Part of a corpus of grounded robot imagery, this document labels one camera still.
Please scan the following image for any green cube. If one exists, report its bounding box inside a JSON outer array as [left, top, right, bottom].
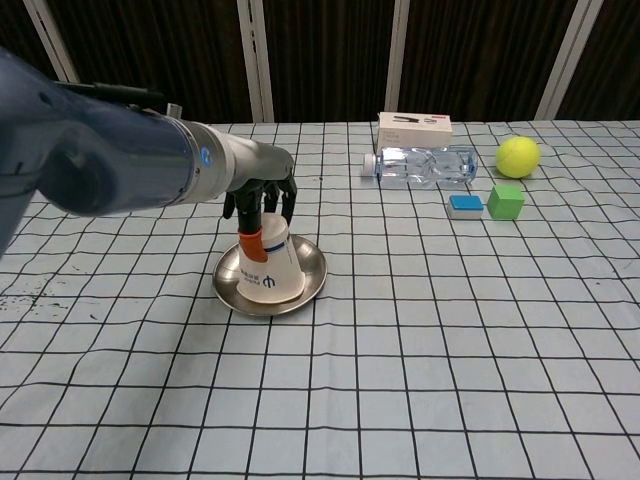
[[486, 184, 526, 221]]

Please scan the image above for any white stapler box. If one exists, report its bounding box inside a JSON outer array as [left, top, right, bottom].
[[376, 111, 455, 151]]

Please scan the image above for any clear plastic water bottle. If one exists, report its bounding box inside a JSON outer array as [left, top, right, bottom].
[[361, 145, 478, 190]]

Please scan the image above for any blue and white block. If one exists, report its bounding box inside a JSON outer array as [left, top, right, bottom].
[[448, 194, 485, 221]]

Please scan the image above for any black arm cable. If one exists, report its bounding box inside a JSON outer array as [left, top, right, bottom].
[[49, 79, 182, 117]]

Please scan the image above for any round metal plate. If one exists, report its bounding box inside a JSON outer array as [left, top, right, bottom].
[[212, 234, 329, 317]]

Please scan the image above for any yellow tennis ball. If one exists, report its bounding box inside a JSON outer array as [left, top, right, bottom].
[[495, 136, 542, 180]]

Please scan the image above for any white metal frame post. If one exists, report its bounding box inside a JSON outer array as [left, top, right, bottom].
[[22, 0, 84, 86], [236, 0, 275, 123], [384, 0, 426, 121], [537, 0, 606, 121]]

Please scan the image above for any light blue checked tablecloth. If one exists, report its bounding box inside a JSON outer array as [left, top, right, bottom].
[[0, 119, 640, 480]]

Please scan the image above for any white paper cup blue print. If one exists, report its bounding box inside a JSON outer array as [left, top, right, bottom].
[[236, 213, 307, 304]]

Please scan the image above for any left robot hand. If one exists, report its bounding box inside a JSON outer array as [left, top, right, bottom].
[[222, 139, 300, 264]]

